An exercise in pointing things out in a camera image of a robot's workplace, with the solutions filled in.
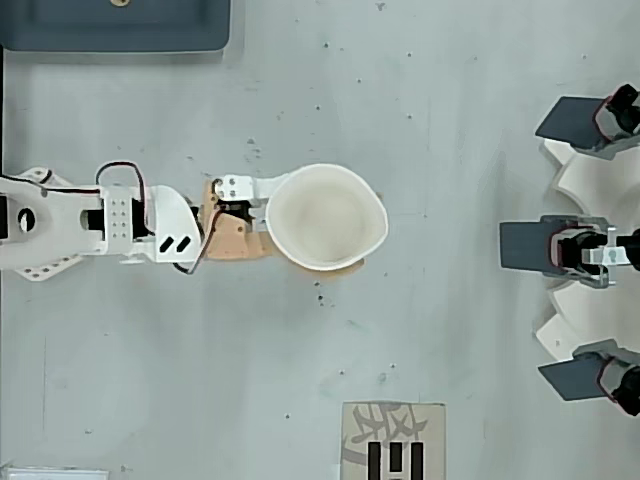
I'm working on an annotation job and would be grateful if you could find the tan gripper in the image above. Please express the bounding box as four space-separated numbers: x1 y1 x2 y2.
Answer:
198 171 369 277

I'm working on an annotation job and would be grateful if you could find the black paper cup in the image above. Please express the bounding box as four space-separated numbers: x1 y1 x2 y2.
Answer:
264 162 390 272

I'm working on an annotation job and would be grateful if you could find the cardboard card with black bars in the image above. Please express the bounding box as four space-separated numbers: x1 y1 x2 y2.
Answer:
341 401 447 480

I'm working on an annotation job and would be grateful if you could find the grey paddle actuator unit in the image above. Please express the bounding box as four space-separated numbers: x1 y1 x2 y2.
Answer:
533 83 640 161
498 214 640 290
537 338 640 417

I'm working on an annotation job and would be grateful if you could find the dark blue tray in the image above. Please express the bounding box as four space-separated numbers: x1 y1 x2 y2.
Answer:
0 0 232 54

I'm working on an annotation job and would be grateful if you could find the white round machine base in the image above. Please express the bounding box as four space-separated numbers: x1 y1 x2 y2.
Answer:
534 137 640 362

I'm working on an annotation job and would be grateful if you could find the red black gripper cable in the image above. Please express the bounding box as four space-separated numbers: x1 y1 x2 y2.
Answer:
173 179 224 277

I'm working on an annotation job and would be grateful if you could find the red black looped arm cable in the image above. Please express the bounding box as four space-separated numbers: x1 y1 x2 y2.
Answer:
94 160 154 234

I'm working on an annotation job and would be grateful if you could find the thin red black forearm cable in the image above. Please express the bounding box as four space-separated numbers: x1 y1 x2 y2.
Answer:
29 168 102 198

